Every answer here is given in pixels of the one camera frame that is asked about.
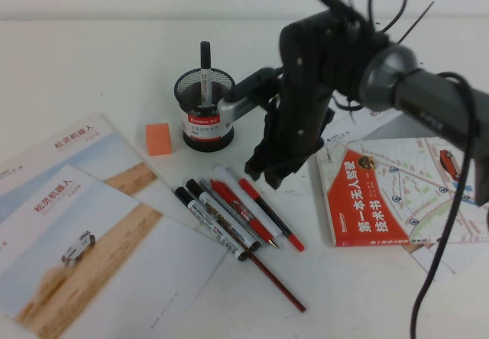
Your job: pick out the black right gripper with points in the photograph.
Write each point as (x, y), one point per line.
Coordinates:
(305, 87)

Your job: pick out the red and black pen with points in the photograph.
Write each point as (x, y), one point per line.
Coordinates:
(267, 209)

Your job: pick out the red gel pen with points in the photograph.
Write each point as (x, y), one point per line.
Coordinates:
(237, 205)

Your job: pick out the grey pen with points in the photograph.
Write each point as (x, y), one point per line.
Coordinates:
(206, 191)

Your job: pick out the black mesh pen holder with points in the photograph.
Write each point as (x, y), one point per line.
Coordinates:
(202, 140)

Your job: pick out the black capped white pen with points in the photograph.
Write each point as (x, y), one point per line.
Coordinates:
(206, 71)

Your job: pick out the white marker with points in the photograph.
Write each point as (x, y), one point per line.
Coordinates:
(238, 192)

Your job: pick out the black whiteboard marker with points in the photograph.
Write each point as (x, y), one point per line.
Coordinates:
(221, 213)

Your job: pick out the short black capped marker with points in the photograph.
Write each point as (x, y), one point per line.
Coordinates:
(202, 217)

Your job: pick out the red map cover book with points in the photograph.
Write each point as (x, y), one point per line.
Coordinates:
(366, 201)

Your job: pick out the orange rectangular block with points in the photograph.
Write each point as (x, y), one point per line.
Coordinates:
(158, 142)

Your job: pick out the dark red pencil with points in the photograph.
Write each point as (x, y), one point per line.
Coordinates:
(279, 283)

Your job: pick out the robot brochure desert photo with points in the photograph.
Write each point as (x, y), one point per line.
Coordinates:
(84, 144)
(114, 259)

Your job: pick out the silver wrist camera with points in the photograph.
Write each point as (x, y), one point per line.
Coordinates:
(237, 107)

